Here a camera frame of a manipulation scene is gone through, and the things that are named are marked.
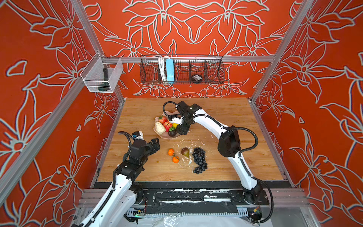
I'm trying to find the dark green brush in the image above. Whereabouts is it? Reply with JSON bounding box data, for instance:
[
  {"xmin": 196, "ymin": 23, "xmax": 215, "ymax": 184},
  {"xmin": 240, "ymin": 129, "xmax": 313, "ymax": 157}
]
[{"xmin": 97, "ymin": 68, "xmax": 110, "ymax": 91}]

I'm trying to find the clear plastic wall bin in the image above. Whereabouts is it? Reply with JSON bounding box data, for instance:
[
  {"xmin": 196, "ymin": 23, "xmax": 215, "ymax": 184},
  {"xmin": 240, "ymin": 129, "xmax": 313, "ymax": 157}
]
[{"xmin": 80, "ymin": 53, "xmax": 124, "ymax": 93}]

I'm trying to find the light blue box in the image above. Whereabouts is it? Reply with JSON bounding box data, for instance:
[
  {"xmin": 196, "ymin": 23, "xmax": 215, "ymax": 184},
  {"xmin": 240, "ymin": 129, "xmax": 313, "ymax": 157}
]
[{"xmin": 165, "ymin": 59, "xmax": 175, "ymax": 84}]

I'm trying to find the red apple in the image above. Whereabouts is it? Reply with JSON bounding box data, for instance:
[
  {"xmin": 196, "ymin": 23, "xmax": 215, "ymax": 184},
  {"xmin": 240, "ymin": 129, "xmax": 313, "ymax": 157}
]
[{"xmin": 163, "ymin": 122, "xmax": 173, "ymax": 132}]

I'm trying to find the beige garlic bulb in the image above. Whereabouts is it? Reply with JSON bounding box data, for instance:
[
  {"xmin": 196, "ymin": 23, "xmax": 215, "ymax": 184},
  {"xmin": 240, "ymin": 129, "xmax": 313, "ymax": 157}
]
[{"xmin": 155, "ymin": 122, "xmax": 166, "ymax": 135}]

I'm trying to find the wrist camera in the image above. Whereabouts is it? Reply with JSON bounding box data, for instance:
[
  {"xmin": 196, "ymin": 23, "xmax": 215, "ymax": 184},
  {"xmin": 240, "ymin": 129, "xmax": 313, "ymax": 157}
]
[
  {"xmin": 172, "ymin": 117, "xmax": 183, "ymax": 125},
  {"xmin": 131, "ymin": 131, "xmax": 144, "ymax": 140}
]

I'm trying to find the dark grape bunch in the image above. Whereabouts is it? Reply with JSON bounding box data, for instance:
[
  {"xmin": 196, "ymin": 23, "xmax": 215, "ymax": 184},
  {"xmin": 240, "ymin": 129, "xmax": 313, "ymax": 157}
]
[{"xmin": 192, "ymin": 147, "xmax": 208, "ymax": 174}]

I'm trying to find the dark avocado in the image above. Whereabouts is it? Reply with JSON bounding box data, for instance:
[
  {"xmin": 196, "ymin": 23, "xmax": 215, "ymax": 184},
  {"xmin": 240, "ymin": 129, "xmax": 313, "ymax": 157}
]
[{"xmin": 176, "ymin": 123, "xmax": 190, "ymax": 135}]

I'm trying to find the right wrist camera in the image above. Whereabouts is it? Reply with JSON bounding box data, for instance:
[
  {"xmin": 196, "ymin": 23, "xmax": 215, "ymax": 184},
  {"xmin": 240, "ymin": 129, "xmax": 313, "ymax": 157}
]
[{"xmin": 172, "ymin": 117, "xmax": 183, "ymax": 125}]

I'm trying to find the dark purple mangosteen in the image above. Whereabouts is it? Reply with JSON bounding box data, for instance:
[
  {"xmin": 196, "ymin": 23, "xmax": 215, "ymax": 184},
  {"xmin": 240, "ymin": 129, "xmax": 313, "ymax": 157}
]
[{"xmin": 168, "ymin": 127, "xmax": 177, "ymax": 137}]

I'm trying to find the pink scalloped fruit bowl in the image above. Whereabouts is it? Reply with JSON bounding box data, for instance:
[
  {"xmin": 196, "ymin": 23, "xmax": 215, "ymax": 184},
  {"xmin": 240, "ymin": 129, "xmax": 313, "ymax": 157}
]
[{"xmin": 153, "ymin": 114, "xmax": 180, "ymax": 140}]

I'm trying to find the green red fig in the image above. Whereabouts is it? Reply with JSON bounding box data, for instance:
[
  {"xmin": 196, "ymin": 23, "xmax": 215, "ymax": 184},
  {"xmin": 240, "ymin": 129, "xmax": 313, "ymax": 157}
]
[{"xmin": 181, "ymin": 147, "xmax": 190, "ymax": 158}]

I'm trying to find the black wire wall basket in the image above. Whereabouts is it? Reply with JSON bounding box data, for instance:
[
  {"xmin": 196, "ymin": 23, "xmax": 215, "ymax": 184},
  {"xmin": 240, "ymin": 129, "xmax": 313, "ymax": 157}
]
[{"xmin": 140, "ymin": 54, "xmax": 225, "ymax": 85}]

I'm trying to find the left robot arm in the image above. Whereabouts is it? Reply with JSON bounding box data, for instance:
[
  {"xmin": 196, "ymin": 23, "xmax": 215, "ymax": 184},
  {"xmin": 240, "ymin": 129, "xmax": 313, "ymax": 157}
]
[{"xmin": 72, "ymin": 138, "xmax": 160, "ymax": 227}]

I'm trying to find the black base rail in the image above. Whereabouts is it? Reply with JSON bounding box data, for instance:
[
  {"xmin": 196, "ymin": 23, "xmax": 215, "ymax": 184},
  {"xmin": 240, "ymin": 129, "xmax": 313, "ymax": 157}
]
[{"xmin": 141, "ymin": 181, "xmax": 270, "ymax": 216}]

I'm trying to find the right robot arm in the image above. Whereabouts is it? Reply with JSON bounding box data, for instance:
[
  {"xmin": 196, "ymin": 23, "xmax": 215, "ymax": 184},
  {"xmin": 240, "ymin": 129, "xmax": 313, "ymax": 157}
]
[{"xmin": 171, "ymin": 101, "xmax": 274, "ymax": 225}]

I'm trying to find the red strawberry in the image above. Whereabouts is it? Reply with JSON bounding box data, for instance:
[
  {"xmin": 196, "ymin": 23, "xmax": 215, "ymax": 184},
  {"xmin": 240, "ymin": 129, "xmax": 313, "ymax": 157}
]
[{"xmin": 158, "ymin": 115, "xmax": 168, "ymax": 124}]

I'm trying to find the white coiled cable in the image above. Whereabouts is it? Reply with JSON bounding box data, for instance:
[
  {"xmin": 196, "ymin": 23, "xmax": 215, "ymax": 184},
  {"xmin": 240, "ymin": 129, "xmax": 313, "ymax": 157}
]
[{"xmin": 158, "ymin": 56, "xmax": 167, "ymax": 83}]

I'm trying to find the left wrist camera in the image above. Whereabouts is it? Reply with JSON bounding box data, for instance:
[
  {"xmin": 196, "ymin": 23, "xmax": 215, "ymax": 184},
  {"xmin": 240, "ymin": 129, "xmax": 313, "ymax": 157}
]
[{"xmin": 131, "ymin": 131, "xmax": 144, "ymax": 140}]

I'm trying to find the small orange tangerine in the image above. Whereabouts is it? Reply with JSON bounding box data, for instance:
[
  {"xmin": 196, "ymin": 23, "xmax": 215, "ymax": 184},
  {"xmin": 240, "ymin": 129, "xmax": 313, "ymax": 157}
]
[
  {"xmin": 168, "ymin": 149, "xmax": 175, "ymax": 156},
  {"xmin": 172, "ymin": 156, "xmax": 180, "ymax": 163}
]

